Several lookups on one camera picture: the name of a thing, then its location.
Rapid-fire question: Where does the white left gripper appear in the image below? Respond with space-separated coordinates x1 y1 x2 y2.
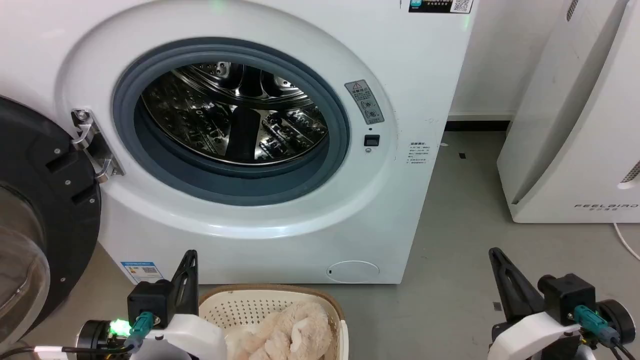
134 250 229 360

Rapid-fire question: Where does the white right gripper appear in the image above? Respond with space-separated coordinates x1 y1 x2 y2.
487 247 584 360

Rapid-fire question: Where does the beige plush stuffed toy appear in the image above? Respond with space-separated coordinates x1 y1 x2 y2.
227 300 334 360

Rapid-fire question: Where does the black washing machine door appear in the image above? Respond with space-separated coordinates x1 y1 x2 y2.
0 95 102 347

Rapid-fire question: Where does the stainless steel washing machine drum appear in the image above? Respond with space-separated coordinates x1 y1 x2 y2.
141 62 329 166

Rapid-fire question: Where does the blue energy label sticker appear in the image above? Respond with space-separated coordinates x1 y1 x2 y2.
120 260 164 285

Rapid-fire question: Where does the cream plastic laundry basket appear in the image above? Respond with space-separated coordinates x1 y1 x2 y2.
198 284 349 360

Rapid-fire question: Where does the white front-load washing machine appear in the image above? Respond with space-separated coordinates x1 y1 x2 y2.
0 0 475 286

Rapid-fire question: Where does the oval filter cover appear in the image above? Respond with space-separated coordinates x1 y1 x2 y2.
327 260 381 284

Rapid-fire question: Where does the small text label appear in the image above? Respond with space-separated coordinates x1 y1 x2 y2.
406 141 432 167

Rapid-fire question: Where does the black baseboard strip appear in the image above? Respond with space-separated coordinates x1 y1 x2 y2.
445 120 512 133

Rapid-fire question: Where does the metal door hinge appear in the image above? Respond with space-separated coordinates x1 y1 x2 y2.
71 108 125 184

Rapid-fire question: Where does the grey rubber door gasket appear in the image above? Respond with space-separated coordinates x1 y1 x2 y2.
112 37 351 207

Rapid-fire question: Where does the white air purifier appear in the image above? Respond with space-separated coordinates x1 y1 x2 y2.
496 0 640 224

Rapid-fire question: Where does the grey warning sticker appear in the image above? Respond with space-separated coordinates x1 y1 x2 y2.
344 79 385 125

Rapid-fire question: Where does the QR code sticker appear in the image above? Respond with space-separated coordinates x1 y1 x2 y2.
408 0 473 14

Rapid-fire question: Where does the right cable with teal plug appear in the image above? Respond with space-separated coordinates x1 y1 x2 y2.
573 305 638 360

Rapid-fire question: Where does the white power cable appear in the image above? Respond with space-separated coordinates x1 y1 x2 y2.
613 222 640 261

